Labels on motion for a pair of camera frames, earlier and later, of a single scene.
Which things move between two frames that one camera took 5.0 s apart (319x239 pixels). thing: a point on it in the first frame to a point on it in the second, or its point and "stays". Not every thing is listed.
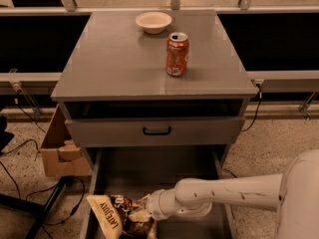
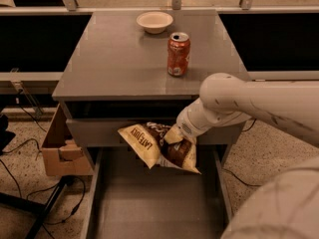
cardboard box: [60, 156] stays
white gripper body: [156, 204] to [184, 122]
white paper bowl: [154, 22] stays
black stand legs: [38, 211] stays
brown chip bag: [112, 215] to [149, 139]
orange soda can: [177, 54] stays
